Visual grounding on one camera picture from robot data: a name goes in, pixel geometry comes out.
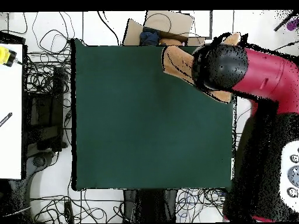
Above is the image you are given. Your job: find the orange terry towel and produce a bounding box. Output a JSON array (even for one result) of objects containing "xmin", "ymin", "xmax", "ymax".
[{"xmin": 161, "ymin": 32, "xmax": 242, "ymax": 104}]

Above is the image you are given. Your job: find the dark green table cloth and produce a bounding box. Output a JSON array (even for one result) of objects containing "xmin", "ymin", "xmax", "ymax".
[{"xmin": 71, "ymin": 38, "xmax": 238, "ymax": 192}]

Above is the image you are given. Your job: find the orange cloth in box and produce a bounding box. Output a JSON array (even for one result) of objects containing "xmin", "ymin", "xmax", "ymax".
[{"xmin": 159, "ymin": 37, "xmax": 184, "ymax": 47}]

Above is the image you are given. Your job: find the dark blue cloth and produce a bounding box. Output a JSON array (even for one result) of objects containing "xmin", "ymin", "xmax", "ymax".
[{"xmin": 139, "ymin": 27, "xmax": 161, "ymax": 47}]

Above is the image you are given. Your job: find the black equipment stand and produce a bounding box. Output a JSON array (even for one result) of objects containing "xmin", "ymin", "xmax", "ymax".
[{"xmin": 23, "ymin": 66, "xmax": 68, "ymax": 152}]

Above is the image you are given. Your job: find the brown cardboard box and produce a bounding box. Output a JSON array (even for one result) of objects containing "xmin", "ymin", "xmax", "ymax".
[{"xmin": 122, "ymin": 10, "xmax": 206, "ymax": 47}]

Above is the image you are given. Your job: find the grey wheeled stand base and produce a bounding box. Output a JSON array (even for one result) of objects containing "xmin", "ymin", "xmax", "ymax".
[{"xmin": 23, "ymin": 150, "xmax": 57, "ymax": 192}]

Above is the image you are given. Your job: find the black power strip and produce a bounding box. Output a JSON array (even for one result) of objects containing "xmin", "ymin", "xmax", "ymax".
[{"xmin": 63, "ymin": 200, "xmax": 75, "ymax": 224}]

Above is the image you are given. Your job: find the white side table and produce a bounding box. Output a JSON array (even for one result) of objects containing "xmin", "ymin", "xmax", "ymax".
[{"xmin": 0, "ymin": 43, "xmax": 24, "ymax": 180}]

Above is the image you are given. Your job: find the black marker pen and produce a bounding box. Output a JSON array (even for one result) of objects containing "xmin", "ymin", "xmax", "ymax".
[{"xmin": 0, "ymin": 112, "xmax": 13, "ymax": 128}]

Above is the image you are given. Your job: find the yellow and black tool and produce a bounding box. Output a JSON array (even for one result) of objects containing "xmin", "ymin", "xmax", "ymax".
[{"xmin": 0, "ymin": 45, "xmax": 23, "ymax": 68}]

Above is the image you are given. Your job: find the black rod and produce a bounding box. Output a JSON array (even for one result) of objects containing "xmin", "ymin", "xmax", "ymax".
[{"xmin": 273, "ymin": 9, "xmax": 299, "ymax": 32}]

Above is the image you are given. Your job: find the purple object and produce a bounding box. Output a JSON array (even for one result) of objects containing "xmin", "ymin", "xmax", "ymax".
[{"xmin": 286, "ymin": 18, "xmax": 299, "ymax": 32}]

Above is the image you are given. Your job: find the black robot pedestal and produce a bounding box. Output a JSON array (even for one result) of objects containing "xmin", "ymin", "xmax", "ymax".
[{"xmin": 122, "ymin": 188, "xmax": 179, "ymax": 223}]

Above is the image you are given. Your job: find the black cable tangle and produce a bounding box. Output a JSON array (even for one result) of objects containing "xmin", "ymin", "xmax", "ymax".
[
  {"xmin": 30, "ymin": 188, "xmax": 124, "ymax": 224},
  {"xmin": 23, "ymin": 11, "xmax": 77, "ymax": 99},
  {"xmin": 176, "ymin": 187, "xmax": 227, "ymax": 223}
]

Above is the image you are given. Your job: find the white panel with dark frame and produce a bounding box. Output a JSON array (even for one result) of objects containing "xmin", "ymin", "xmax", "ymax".
[{"xmin": 179, "ymin": 10, "xmax": 213, "ymax": 40}]

